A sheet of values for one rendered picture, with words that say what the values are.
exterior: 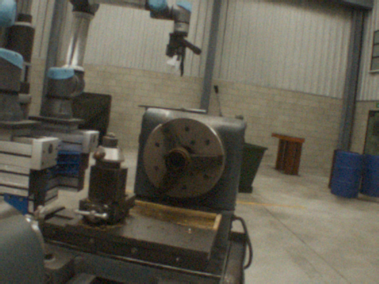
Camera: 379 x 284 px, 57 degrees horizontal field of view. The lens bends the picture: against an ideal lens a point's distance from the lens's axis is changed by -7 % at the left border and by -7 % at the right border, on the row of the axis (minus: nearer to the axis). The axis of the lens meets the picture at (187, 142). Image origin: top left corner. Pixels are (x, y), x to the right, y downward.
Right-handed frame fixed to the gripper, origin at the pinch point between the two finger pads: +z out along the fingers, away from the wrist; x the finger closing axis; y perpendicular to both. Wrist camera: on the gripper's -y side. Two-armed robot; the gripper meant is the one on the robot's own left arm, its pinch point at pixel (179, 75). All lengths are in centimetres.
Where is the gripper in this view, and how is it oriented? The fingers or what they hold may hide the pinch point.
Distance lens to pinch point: 175.9
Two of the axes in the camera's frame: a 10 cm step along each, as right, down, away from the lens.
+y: -9.8, -1.4, 1.7
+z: -1.2, 9.9, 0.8
